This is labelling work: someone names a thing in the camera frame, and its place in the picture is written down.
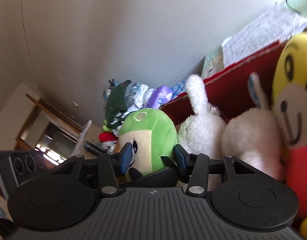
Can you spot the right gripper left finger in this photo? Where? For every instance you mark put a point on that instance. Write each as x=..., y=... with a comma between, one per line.
x=108, y=164

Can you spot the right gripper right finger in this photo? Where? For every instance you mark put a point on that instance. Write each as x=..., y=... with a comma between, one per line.
x=195, y=168

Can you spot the white rabbit plush toy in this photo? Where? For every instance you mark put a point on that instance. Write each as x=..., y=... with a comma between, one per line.
x=202, y=131

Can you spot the green plush toy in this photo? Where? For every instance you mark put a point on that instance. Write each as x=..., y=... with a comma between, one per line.
x=152, y=134

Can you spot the white bear plush toy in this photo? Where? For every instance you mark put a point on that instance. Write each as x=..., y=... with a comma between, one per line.
x=253, y=136

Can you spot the yellow tiger plush toy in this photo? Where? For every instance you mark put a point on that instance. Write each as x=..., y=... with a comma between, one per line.
x=289, y=104

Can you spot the red cardboard box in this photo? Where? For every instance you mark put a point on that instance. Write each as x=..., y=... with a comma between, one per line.
x=228, y=90

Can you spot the stack of printed papers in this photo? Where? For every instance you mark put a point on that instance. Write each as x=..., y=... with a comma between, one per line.
x=276, y=24

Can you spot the cartoon print bed sheet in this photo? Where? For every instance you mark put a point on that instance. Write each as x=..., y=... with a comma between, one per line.
x=213, y=61

